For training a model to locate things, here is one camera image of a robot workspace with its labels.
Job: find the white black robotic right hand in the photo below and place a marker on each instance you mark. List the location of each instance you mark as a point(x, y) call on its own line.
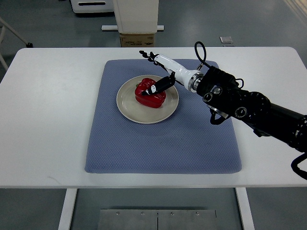
point(176, 73)

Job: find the red bell pepper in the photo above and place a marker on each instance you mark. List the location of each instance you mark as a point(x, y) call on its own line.
point(154, 100)

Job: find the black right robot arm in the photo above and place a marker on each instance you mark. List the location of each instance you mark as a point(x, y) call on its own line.
point(225, 98)

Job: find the small grey floor plate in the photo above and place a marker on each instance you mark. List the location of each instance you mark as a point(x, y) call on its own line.
point(226, 40)

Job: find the cream round plate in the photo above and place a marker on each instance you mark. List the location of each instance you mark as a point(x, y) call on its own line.
point(136, 112)

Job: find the metal floor plate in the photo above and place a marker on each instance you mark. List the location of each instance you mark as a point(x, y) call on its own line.
point(157, 219)

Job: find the brown cardboard box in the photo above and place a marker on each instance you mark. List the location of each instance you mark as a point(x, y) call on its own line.
point(136, 40)

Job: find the blue textured mat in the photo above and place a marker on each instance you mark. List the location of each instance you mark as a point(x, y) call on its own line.
point(184, 143)

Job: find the white pillar with base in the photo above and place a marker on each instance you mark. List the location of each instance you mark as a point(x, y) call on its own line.
point(135, 17)

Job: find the white machine with slot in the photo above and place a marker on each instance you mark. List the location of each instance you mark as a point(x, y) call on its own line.
point(92, 6)

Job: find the white table right leg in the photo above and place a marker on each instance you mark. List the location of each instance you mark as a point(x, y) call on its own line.
point(244, 209)

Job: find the white table leg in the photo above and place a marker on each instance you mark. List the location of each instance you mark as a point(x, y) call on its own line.
point(67, 209)
point(244, 209)

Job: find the white table left leg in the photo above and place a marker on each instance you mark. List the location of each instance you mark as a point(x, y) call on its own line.
point(67, 209)

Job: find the white frame with caster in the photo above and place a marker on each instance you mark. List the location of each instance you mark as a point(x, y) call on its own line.
point(13, 37)

